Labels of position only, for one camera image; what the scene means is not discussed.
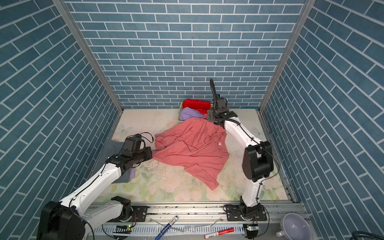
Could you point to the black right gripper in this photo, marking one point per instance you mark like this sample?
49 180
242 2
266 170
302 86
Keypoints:
210 115

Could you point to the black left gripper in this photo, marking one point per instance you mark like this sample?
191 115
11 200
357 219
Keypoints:
149 153

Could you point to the pink t shirt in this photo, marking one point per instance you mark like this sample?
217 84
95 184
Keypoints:
198 146

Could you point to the light green perforated plastic basket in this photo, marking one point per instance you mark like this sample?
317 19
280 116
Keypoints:
179 112

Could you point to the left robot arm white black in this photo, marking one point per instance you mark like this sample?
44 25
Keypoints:
68 218

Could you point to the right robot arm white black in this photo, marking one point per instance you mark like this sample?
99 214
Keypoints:
258 160

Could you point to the red t shirt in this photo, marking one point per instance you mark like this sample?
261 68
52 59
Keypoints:
201 106

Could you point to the folded dark grey t shirt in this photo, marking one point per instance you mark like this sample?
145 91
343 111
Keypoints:
109 155

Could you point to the lavender t shirt in basket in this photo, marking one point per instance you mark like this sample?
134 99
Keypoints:
188 113

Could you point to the blue marker pen centre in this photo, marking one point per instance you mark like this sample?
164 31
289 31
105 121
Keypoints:
166 228

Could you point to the metal tweezers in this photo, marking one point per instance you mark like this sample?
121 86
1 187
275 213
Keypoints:
179 229

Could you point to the red marker pen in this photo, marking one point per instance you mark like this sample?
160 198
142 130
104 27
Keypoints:
219 233

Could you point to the white cup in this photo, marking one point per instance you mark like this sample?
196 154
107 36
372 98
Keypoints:
294 227

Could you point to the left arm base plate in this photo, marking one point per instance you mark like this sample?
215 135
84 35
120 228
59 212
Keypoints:
136 214

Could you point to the white slotted cable duct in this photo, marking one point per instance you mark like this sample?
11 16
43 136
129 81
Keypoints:
152 230

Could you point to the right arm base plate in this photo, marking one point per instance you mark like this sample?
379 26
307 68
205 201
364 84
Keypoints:
241 212

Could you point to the aluminium mounting rail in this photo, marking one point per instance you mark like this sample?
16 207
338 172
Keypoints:
211 213

